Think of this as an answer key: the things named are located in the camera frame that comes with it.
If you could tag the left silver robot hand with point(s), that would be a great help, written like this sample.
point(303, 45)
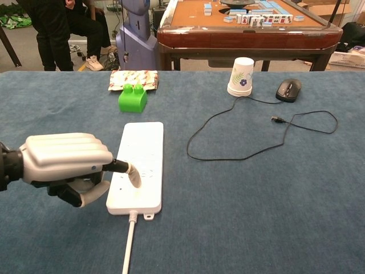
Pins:
point(62, 154)

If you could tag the white power strip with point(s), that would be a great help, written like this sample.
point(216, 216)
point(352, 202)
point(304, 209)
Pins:
point(145, 142)

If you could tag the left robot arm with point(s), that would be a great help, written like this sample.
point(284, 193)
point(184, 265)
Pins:
point(10, 168)

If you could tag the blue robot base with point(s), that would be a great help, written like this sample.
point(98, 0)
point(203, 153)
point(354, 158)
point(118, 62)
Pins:
point(138, 37)

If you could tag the green toy building block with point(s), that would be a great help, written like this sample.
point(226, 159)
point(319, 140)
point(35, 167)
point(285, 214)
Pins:
point(132, 100)

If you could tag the red white snack packet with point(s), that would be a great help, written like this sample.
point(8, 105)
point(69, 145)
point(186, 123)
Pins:
point(125, 78)

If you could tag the swivel chair base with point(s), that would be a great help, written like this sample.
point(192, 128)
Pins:
point(76, 51)

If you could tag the black slanted leg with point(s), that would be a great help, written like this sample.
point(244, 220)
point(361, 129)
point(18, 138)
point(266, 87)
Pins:
point(10, 47)

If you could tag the person in black trousers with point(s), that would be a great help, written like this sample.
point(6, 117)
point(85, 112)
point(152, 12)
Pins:
point(52, 34)

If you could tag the person with white shoe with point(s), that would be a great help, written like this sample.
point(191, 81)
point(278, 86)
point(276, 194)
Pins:
point(94, 31)

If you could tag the green plastic pile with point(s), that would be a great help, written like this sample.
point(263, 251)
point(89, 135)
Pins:
point(14, 18)

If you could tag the upturned white paper cup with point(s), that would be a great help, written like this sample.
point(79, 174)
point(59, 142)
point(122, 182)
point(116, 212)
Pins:
point(241, 77)

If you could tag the blue table cloth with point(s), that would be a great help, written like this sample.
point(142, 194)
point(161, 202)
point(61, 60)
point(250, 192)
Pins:
point(256, 205)

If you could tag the blue white mahjong tile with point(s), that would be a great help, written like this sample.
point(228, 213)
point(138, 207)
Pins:
point(228, 19)
point(207, 9)
point(298, 18)

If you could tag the brown mahjong table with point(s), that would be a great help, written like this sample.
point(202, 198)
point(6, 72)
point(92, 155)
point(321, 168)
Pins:
point(245, 40)

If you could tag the black computer mouse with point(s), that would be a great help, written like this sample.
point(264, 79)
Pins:
point(288, 90)

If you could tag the white plastic basket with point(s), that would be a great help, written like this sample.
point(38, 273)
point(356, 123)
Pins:
point(348, 60)

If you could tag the black bag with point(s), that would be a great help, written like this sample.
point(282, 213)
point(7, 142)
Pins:
point(353, 35)

